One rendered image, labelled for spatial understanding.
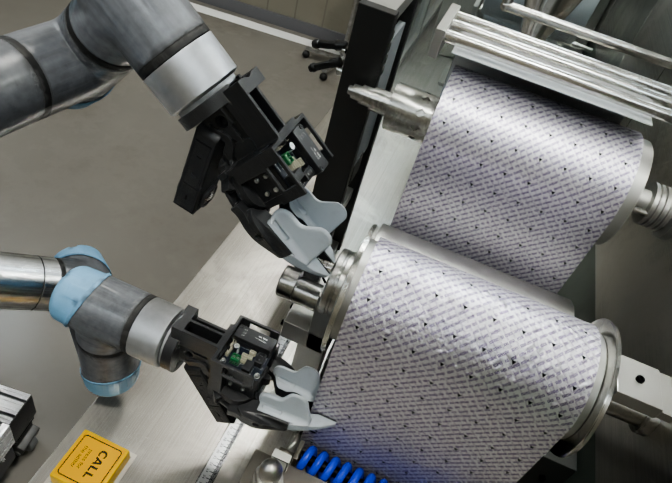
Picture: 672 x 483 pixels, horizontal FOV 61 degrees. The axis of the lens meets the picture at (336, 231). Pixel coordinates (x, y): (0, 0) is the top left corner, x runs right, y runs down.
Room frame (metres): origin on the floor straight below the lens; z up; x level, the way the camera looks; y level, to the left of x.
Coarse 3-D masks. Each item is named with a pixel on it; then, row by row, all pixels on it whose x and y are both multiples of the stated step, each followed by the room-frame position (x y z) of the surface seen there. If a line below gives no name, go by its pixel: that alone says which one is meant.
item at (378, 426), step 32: (320, 384) 0.36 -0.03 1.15; (352, 384) 0.35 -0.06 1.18; (384, 384) 0.35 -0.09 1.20; (352, 416) 0.35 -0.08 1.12; (384, 416) 0.35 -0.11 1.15; (416, 416) 0.34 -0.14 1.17; (448, 416) 0.34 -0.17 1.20; (320, 448) 0.35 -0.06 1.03; (352, 448) 0.35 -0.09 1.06; (384, 448) 0.34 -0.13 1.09; (416, 448) 0.34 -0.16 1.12; (448, 448) 0.33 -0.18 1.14; (480, 448) 0.33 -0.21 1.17; (512, 448) 0.33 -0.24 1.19; (416, 480) 0.33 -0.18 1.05; (448, 480) 0.33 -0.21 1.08; (480, 480) 0.33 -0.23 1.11; (512, 480) 0.32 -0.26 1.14
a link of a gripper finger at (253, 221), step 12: (240, 204) 0.40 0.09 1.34; (240, 216) 0.39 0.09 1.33; (252, 216) 0.39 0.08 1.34; (264, 216) 0.40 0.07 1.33; (252, 228) 0.39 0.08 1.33; (264, 228) 0.39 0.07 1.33; (264, 240) 0.39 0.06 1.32; (276, 240) 0.39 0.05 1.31; (276, 252) 0.39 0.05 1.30; (288, 252) 0.39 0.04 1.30
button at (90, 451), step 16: (80, 448) 0.31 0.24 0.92; (96, 448) 0.32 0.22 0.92; (112, 448) 0.32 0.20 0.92; (64, 464) 0.29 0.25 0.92; (80, 464) 0.29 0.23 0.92; (96, 464) 0.30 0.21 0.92; (112, 464) 0.30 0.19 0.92; (64, 480) 0.27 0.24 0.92; (80, 480) 0.27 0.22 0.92; (96, 480) 0.28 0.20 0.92; (112, 480) 0.29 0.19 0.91
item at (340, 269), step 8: (344, 256) 0.43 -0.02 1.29; (352, 256) 0.43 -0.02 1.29; (336, 264) 0.41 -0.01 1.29; (344, 264) 0.42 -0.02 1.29; (336, 272) 0.41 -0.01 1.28; (344, 272) 0.41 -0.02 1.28; (328, 280) 0.40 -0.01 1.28; (336, 280) 0.40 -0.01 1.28; (328, 288) 0.39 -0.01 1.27; (336, 288) 0.39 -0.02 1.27; (328, 296) 0.39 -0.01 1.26; (336, 296) 0.39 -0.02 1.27; (320, 304) 0.39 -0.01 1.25; (328, 304) 0.39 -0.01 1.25; (320, 312) 0.39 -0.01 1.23; (328, 312) 0.39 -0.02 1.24
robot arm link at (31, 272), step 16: (0, 256) 0.44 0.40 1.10; (16, 256) 0.45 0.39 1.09; (32, 256) 0.47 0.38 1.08; (64, 256) 0.51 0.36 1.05; (80, 256) 0.52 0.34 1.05; (96, 256) 0.53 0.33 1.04; (0, 272) 0.42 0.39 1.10; (16, 272) 0.43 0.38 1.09; (32, 272) 0.44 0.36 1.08; (48, 272) 0.46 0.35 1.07; (64, 272) 0.47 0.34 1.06; (0, 288) 0.40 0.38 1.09; (16, 288) 0.42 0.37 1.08; (32, 288) 0.43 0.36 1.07; (48, 288) 0.44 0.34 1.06; (0, 304) 0.40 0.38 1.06; (16, 304) 0.41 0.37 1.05; (32, 304) 0.42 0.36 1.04; (48, 304) 0.43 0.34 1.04
